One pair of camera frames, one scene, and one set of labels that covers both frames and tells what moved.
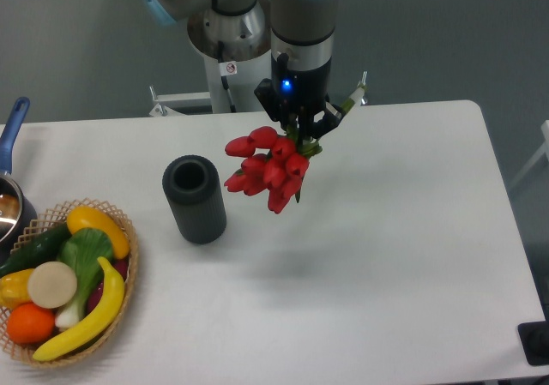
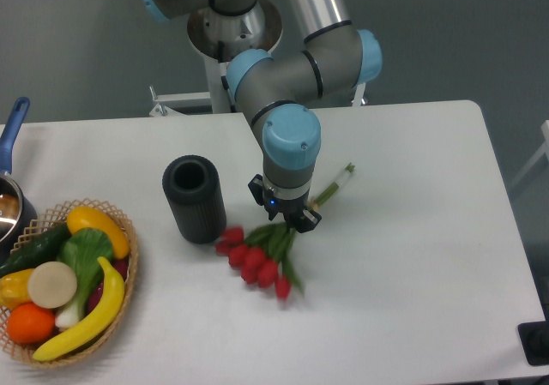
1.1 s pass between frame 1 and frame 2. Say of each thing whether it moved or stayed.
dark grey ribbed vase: stayed
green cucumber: stayed
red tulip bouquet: moved
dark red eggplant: stayed
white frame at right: stayed
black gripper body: moved
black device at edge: stayed
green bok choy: stayed
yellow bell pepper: stayed
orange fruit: stayed
